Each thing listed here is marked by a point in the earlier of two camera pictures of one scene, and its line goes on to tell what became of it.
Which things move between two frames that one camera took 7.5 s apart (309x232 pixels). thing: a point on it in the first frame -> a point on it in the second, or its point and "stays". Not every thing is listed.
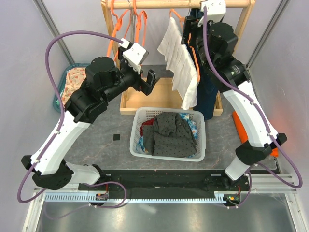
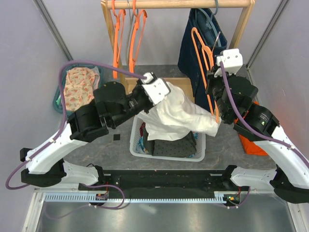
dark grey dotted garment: [169, 136] stays
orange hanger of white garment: [181, 20] -> [198, 38]
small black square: [116, 137] stays
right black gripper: [190, 25] -> [212, 79]
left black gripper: [141, 84] -> [140, 88]
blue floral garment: [140, 147] stays
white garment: [179, 62] -> [174, 117]
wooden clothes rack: [141, 93] stays
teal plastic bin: [57, 101] stays
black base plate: [172, 181] stays
